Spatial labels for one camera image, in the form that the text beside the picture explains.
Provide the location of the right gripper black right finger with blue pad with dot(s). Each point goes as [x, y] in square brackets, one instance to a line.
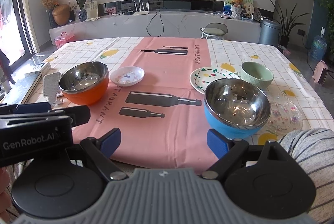
[230, 153]

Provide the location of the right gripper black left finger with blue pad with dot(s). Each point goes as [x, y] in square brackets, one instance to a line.
[99, 152]

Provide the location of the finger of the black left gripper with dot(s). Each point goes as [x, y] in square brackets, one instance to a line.
[79, 114]

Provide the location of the orange steel bowl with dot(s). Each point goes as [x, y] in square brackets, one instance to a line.
[86, 83]

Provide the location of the blue steel bowl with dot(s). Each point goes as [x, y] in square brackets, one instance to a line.
[236, 108]

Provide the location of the small white saucer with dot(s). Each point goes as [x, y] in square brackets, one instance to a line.
[127, 76]

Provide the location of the clear glass patterned plate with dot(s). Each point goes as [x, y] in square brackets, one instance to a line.
[285, 116]

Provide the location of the white fruity painted plate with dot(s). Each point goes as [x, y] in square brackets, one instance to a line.
[202, 77]

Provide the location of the green ceramic bowl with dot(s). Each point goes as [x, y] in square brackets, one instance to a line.
[256, 74]

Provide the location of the person left hand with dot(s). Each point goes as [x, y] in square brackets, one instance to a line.
[5, 200]

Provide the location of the grey phone stand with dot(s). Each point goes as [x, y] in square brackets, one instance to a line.
[51, 88]

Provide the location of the white lemon grid tablecloth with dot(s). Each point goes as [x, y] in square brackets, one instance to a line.
[261, 56]

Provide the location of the pink restaurant placemat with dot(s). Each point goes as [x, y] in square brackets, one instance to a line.
[161, 118]

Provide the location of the pink storage box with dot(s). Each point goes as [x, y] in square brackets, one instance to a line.
[64, 38]

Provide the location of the striped grey clothing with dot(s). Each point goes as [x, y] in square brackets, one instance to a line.
[313, 151]

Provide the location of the brown round vase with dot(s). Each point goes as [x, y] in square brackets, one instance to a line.
[61, 14]

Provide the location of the white wifi router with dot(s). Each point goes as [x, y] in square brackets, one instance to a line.
[141, 8]

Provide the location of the dried yellow flowers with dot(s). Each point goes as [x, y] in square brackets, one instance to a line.
[49, 4]

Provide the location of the pink small heater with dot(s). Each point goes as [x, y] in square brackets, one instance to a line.
[320, 73]

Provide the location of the white stool grey cushion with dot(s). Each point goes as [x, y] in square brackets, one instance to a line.
[214, 31]

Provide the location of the grey round trash bin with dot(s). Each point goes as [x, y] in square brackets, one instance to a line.
[270, 32]

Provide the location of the blue water jug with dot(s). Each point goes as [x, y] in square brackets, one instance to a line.
[318, 47]

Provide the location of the tall potted floor plant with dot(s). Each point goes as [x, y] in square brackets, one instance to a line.
[288, 21]

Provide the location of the teddy bear toy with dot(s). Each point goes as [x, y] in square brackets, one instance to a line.
[236, 9]

